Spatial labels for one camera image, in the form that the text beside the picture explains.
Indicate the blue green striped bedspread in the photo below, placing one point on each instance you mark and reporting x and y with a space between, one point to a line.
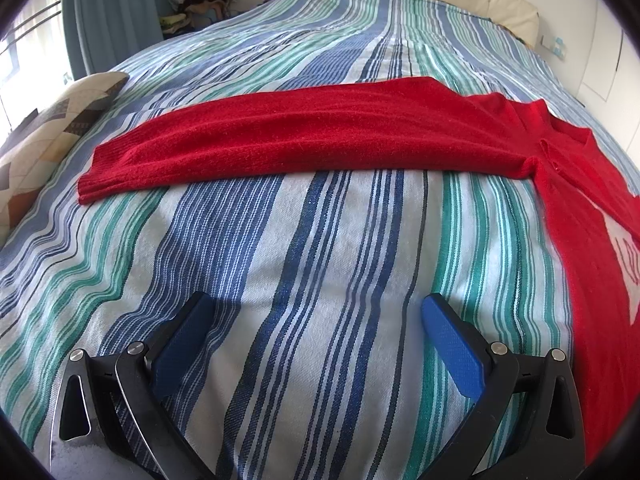
316 365

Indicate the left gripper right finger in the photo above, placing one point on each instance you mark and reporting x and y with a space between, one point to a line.
547 441

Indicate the patchwork patterned cushion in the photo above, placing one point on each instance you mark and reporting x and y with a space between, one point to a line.
29 160

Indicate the red knit sweater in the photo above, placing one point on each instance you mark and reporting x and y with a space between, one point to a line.
417 123

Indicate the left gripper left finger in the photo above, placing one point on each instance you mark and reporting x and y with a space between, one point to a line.
109 423

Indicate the blue curtain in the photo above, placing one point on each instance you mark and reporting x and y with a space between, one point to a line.
99 34

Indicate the wall socket plate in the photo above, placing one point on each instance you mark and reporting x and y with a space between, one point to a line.
554 45

